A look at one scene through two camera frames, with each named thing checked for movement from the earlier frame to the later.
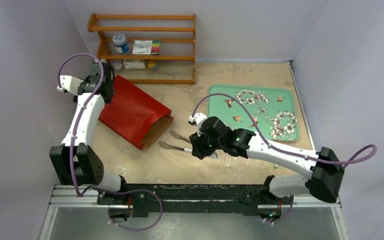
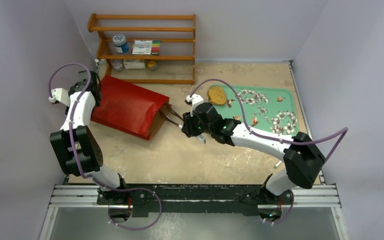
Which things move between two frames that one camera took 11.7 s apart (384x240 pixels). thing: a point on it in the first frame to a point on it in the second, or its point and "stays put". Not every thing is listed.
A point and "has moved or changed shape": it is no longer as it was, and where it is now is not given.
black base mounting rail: x=190 y=200 stays put
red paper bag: x=135 y=114 has moved or changed shape
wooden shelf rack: x=98 y=30 stays put
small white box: x=134 y=64 stays put
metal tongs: x=174 y=135 to x=198 y=137
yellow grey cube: x=152 y=65 stays put
